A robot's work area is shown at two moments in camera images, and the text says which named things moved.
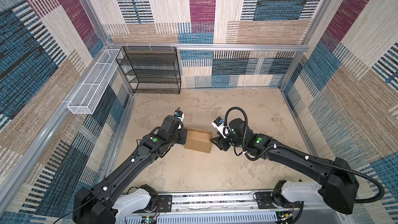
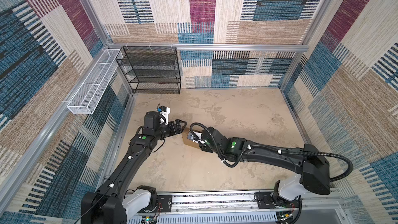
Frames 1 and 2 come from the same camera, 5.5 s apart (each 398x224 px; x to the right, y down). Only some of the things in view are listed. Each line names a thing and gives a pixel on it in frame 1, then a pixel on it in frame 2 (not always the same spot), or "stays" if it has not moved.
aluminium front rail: (244, 208) stays
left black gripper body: (181, 137) -> (169, 130)
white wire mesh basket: (85, 100) stays
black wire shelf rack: (151, 69) stays
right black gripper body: (225, 143) -> (207, 148)
